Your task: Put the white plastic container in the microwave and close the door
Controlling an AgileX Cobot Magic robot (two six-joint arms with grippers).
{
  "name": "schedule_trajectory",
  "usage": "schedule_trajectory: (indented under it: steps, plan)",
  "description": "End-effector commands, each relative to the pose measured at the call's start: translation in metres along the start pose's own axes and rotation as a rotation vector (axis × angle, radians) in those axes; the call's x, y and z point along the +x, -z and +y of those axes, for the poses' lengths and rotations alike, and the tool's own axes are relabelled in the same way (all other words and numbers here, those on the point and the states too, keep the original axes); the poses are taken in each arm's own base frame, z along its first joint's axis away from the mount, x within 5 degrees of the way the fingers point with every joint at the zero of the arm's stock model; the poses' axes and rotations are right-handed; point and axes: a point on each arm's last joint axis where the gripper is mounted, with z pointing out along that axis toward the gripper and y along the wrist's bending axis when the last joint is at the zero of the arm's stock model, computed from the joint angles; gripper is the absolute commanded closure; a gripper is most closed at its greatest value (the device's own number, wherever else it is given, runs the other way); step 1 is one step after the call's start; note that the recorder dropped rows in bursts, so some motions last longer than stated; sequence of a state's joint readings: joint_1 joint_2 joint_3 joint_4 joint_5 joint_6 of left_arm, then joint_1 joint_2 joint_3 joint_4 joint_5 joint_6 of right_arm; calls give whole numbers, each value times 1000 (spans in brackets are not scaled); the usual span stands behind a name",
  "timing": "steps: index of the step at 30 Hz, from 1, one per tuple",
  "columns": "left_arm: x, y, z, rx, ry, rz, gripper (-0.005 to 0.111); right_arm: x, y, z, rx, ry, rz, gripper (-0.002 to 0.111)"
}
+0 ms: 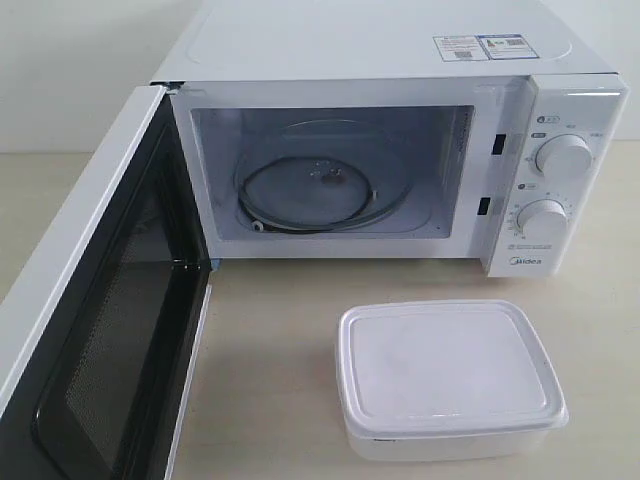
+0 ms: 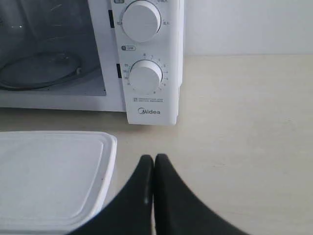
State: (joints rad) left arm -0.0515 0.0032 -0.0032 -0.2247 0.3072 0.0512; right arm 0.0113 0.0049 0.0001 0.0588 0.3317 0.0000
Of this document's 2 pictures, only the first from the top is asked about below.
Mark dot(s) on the blue energy label sticker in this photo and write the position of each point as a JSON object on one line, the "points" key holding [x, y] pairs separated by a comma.
{"points": [[506, 47]]}

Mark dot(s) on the white plastic lidded container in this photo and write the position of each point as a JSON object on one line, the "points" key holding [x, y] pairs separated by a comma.
{"points": [[444, 380]]}

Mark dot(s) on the white warning label sticker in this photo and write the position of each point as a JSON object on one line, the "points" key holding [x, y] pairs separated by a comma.
{"points": [[460, 48]]}

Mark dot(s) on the white Midea microwave body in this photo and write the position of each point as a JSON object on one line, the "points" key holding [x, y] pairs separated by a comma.
{"points": [[469, 131]]}

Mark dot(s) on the lower white timer knob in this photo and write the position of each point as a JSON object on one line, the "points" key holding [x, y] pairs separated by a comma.
{"points": [[545, 219]]}

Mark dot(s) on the upper white power knob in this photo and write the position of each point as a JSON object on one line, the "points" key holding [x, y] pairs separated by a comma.
{"points": [[564, 157]]}

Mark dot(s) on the white microwave door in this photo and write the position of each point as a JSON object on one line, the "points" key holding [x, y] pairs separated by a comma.
{"points": [[100, 330]]}

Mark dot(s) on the glass turntable plate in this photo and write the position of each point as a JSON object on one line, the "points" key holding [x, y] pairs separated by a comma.
{"points": [[322, 176]]}

